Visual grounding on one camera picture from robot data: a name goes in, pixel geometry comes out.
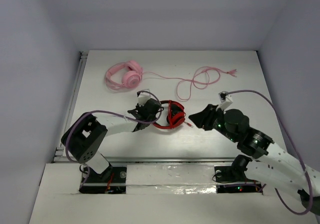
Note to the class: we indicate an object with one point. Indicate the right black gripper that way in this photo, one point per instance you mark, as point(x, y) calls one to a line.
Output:
point(204, 116)

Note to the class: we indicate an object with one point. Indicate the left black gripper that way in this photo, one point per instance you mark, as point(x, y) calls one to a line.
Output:
point(139, 113)

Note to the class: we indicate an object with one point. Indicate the red black headphones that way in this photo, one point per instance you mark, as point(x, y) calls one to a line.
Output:
point(175, 117)

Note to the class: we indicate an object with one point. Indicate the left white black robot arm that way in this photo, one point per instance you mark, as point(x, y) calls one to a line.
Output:
point(84, 138)

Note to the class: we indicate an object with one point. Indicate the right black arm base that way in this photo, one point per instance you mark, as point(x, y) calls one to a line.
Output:
point(231, 179)

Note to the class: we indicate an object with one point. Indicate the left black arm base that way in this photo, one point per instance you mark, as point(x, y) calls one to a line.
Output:
point(111, 181)

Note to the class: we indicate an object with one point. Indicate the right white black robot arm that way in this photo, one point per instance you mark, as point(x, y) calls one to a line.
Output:
point(261, 158)

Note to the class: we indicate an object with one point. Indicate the pink headphones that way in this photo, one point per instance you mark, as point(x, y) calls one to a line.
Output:
point(130, 80)

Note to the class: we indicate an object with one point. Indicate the white foam block with tape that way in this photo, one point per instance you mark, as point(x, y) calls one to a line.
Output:
point(177, 179)

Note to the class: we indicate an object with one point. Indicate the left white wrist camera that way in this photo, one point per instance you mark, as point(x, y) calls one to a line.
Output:
point(143, 96)

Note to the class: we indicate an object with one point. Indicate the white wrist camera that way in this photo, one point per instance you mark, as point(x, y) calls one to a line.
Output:
point(143, 96)
point(226, 101)

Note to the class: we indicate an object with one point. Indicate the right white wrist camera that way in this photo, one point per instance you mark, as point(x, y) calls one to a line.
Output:
point(226, 101)

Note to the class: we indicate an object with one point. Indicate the aluminium rail front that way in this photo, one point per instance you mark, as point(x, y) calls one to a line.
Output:
point(140, 160)

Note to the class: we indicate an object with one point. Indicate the aluminium rail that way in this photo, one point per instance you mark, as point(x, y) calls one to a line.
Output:
point(67, 119)
point(140, 160)

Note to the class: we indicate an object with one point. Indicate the aluminium rail left side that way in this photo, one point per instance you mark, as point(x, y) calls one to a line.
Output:
point(67, 119)

